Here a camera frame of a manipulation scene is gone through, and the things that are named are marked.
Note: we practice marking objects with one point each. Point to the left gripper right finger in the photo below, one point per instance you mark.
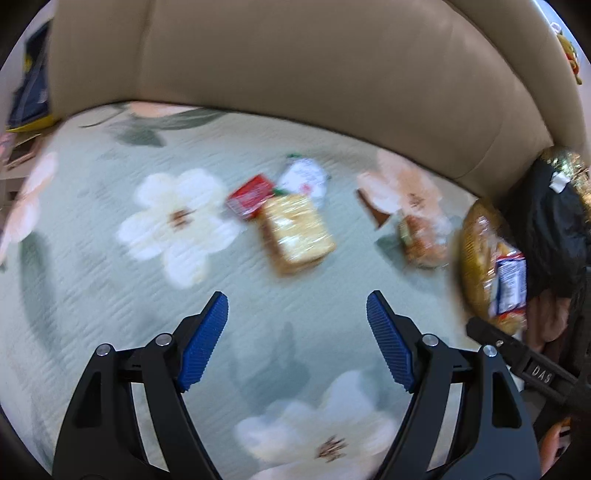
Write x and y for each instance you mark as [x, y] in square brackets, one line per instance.
[493, 436]

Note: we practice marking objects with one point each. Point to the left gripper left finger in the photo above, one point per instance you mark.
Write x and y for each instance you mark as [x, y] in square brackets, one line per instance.
[100, 436]

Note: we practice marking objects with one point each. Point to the beige leather sofa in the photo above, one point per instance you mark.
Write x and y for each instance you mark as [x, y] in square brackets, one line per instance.
[473, 90]

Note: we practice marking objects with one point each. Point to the person's hand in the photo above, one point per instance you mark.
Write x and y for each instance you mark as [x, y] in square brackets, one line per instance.
[565, 450]

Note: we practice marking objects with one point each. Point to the white green snack packet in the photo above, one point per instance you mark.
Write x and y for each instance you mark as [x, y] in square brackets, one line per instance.
[304, 176]

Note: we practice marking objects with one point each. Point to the floral quilted seat cover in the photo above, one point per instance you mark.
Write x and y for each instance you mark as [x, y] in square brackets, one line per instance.
[124, 231]

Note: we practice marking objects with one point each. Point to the black jacket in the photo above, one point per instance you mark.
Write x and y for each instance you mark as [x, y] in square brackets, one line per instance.
[549, 221]

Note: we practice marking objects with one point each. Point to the gold ribbed glass plate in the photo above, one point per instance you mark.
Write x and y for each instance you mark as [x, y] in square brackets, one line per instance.
[493, 272]

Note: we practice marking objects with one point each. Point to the brown biscuit clear packet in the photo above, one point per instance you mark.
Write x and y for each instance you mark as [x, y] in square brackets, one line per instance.
[425, 239]

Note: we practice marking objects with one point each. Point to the square cracker stack packet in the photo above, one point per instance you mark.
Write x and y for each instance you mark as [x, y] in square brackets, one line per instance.
[295, 233]

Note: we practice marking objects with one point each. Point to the small red packet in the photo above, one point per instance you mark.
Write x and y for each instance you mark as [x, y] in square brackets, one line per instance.
[248, 198]

